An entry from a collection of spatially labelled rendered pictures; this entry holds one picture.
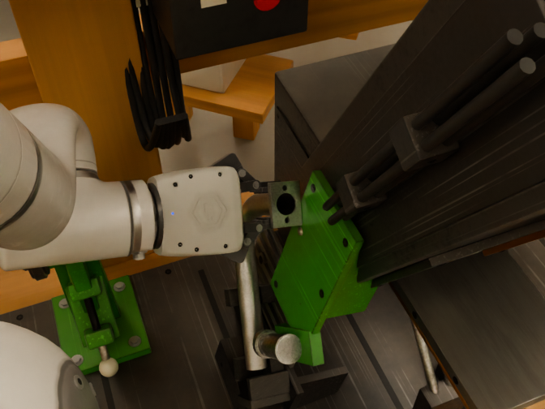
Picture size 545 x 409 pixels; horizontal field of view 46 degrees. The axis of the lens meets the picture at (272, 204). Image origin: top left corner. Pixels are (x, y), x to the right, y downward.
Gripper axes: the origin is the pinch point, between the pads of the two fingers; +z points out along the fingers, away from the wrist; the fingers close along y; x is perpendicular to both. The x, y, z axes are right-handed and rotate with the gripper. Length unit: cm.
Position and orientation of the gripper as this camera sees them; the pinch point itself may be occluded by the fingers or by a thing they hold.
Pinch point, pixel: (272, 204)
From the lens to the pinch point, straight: 79.0
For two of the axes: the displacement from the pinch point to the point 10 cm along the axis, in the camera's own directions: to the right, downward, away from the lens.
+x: -4.4, -0.1, 9.0
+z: 9.0, -0.9, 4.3
